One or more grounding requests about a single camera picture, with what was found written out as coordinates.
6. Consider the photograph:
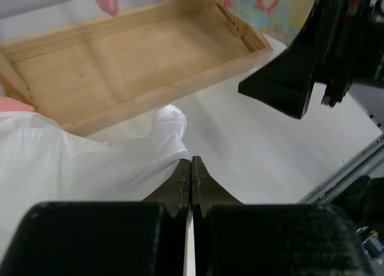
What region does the white skirt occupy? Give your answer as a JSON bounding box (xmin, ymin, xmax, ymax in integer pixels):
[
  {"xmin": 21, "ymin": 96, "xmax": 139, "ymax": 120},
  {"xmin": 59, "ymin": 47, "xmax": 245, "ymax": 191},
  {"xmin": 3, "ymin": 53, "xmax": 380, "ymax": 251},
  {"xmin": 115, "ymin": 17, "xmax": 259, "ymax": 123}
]
[{"xmin": 1, "ymin": 105, "xmax": 190, "ymax": 250}]

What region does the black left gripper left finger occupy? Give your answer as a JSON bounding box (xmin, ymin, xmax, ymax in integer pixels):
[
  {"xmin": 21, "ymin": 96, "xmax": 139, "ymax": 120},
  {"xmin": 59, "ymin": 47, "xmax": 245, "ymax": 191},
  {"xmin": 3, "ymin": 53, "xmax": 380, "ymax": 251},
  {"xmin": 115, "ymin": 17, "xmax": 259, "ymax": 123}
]
[{"xmin": 1, "ymin": 160, "xmax": 191, "ymax": 275}]

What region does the aluminium frame rail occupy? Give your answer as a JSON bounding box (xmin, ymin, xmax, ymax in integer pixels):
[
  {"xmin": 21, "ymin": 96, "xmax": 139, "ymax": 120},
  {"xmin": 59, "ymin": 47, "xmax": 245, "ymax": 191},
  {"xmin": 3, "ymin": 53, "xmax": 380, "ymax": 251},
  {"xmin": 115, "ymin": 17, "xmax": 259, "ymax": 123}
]
[{"xmin": 299, "ymin": 134, "xmax": 383, "ymax": 204}]

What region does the pink garment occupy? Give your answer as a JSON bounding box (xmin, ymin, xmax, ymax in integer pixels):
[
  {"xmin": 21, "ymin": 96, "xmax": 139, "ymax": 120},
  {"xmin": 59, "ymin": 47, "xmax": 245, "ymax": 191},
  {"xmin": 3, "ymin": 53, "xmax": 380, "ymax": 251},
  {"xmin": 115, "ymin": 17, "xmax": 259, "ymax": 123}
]
[{"xmin": 0, "ymin": 96, "xmax": 35, "ymax": 112}]

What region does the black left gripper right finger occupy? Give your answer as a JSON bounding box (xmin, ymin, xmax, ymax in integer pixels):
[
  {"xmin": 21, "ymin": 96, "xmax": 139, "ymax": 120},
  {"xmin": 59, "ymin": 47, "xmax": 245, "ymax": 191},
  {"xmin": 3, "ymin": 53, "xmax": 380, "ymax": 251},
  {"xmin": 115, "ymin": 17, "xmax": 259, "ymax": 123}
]
[{"xmin": 191, "ymin": 156, "xmax": 369, "ymax": 275}]

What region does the floral patterned skirt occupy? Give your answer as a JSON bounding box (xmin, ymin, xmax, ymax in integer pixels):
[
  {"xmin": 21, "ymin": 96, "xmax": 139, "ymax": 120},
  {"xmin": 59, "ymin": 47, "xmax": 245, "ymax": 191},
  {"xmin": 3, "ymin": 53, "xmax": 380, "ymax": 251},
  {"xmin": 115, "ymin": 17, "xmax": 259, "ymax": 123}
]
[{"xmin": 217, "ymin": 0, "xmax": 315, "ymax": 46}]

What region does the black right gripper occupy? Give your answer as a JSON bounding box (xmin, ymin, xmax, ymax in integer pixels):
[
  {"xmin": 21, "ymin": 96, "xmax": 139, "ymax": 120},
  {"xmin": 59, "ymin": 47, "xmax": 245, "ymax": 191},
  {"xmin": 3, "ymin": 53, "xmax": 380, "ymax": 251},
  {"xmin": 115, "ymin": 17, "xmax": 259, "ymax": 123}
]
[{"xmin": 238, "ymin": 0, "xmax": 383, "ymax": 119}]

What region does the wooden clothes rack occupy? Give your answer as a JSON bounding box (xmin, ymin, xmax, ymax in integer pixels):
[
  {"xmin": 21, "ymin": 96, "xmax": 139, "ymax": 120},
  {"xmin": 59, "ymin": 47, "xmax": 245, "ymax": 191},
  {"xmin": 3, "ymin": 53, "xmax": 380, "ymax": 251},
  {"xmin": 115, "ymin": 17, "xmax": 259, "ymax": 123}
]
[{"xmin": 1, "ymin": 0, "xmax": 272, "ymax": 136}]

